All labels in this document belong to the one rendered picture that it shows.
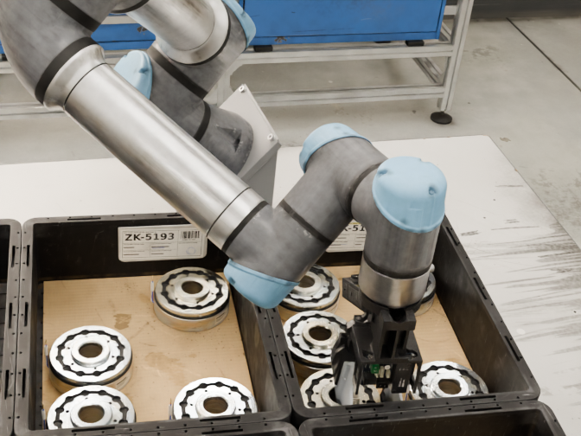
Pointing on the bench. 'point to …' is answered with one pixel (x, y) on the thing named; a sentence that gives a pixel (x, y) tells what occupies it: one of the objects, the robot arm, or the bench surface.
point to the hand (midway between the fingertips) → (364, 400)
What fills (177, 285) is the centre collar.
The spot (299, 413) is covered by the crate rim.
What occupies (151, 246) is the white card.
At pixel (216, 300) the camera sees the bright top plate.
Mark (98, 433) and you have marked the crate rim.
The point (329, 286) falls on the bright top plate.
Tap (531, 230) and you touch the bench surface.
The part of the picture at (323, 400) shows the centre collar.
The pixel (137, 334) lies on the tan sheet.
